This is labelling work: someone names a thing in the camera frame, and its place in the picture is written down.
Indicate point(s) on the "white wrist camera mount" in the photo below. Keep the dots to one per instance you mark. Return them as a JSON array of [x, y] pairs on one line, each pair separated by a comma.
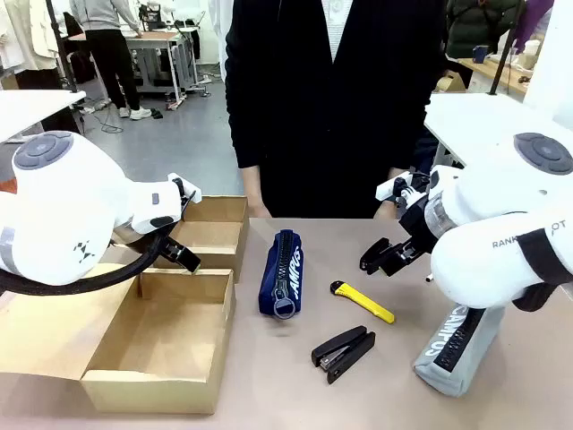
[[185, 190], [387, 188]]

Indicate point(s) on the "person's right forearm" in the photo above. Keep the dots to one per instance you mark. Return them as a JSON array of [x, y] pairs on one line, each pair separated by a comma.
[[254, 186]]

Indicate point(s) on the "yellow utility knife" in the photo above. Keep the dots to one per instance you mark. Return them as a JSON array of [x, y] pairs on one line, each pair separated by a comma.
[[362, 302]]

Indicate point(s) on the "small brown cardboard box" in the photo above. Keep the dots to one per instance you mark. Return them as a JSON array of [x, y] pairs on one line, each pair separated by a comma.
[[451, 82]]

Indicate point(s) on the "cardboard box without lid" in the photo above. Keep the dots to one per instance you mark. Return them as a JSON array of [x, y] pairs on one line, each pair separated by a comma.
[[210, 233]]

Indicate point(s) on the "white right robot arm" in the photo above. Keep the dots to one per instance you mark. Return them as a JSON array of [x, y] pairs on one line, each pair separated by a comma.
[[483, 201]]

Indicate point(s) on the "white table beside person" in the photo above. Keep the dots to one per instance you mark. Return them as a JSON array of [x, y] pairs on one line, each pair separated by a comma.
[[470, 121]]

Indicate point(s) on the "grey zipper pencil case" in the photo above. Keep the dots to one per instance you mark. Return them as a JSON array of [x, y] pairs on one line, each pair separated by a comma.
[[476, 358]]

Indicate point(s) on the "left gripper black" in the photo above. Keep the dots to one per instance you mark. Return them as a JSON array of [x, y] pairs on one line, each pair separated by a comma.
[[169, 248]]

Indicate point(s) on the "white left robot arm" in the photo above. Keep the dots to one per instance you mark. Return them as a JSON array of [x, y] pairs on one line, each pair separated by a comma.
[[58, 215]]

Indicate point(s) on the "white table with pole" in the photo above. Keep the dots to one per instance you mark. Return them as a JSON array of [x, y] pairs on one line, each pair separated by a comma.
[[31, 109]]

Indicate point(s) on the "person in dark puffer jacket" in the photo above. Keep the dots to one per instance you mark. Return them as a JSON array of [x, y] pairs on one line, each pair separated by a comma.
[[479, 22]]

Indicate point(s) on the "black stapler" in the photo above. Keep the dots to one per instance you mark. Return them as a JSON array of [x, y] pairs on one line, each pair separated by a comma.
[[344, 349]]

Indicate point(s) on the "blue cup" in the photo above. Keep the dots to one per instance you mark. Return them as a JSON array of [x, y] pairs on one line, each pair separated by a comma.
[[480, 54]]

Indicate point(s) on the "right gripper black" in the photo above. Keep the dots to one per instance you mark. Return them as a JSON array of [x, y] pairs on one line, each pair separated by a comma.
[[421, 224]]

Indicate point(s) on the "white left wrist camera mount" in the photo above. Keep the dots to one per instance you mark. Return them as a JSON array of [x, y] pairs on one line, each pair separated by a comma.
[[185, 190]]

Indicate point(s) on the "grey background workbench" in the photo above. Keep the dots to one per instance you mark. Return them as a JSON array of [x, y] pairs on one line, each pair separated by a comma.
[[161, 49]]

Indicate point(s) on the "navy zipper pencil case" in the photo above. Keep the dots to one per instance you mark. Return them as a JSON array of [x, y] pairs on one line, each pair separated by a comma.
[[268, 286]]

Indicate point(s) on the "person's left hand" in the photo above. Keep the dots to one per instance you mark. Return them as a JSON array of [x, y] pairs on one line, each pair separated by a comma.
[[385, 213]]

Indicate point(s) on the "person in black cardigan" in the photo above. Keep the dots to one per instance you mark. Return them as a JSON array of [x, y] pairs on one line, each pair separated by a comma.
[[313, 112]]

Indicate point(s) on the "white coat on rack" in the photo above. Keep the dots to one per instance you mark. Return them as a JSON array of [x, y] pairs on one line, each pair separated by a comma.
[[22, 36]]

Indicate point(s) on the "black stand pole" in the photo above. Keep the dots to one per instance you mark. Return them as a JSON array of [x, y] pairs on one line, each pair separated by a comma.
[[506, 49], [60, 45]]

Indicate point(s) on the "person in grey sweater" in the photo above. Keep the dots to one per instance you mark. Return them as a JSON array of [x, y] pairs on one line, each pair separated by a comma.
[[107, 45]]

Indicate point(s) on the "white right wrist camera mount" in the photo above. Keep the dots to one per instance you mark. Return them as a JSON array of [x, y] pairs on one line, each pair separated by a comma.
[[387, 188]]

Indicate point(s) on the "cardboard box with flap lid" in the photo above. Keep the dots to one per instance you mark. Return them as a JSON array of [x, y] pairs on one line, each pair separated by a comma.
[[156, 331]]

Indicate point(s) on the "person in purple top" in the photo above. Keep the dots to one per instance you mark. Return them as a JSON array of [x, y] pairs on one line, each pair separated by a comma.
[[535, 22]]

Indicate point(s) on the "wooden background table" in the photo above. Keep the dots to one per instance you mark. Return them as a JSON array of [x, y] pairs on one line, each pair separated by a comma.
[[497, 71]]

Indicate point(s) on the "person's right hand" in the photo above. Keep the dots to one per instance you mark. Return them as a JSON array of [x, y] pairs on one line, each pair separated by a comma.
[[259, 211]]

